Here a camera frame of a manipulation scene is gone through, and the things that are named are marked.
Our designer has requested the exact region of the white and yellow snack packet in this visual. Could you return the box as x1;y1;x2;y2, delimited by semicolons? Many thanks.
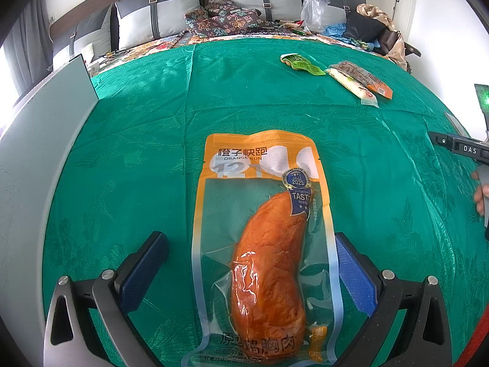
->
325;67;379;107

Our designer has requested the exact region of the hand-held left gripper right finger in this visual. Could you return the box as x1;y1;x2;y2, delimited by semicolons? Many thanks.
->
335;232;454;367

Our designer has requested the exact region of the brown leather bag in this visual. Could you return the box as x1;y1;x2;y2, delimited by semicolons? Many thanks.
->
381;28;407;62

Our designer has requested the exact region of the blue cloth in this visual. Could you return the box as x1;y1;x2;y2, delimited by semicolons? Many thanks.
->
324;23;349;38

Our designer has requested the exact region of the grey curtain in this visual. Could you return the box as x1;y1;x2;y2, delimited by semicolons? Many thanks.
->
3;0;51;102

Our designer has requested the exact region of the person's right hand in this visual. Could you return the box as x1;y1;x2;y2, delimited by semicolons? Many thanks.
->
471;170;487;217

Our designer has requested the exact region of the clear plastic bag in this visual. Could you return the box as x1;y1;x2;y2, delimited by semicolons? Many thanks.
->
301;0;331;33

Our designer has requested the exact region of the red strap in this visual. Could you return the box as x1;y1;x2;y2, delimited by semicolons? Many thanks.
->
453;311;489;367

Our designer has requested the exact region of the floral bedsheet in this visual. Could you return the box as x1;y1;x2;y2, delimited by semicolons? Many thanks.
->
94;27;386;77

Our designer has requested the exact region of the orange chicken breast packet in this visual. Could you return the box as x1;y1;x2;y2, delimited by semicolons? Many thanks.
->
179;130;340;367

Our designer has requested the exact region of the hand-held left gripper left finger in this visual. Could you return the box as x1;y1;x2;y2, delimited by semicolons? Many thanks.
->
44;231;171;367

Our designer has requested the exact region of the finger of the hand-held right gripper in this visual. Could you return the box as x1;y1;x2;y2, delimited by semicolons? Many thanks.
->
444;112;475;137
428;131;461;154

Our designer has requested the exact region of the dark patterned quilt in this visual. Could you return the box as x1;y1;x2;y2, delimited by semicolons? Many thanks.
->
184;0;284;39

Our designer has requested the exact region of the green snack packet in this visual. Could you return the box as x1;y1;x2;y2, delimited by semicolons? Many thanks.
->
280;54;326;76

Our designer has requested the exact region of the white cardboard box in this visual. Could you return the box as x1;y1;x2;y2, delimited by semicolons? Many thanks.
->
0;54;101;325

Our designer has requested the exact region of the green patterned cloth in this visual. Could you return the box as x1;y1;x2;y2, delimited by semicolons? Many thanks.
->
42;38;486;367

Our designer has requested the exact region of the beige patterned cloth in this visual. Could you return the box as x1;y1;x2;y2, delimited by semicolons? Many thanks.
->
357;3;399;33

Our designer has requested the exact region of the brown and orange snack packet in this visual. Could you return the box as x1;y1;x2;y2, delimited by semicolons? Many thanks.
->
338;60;394;99

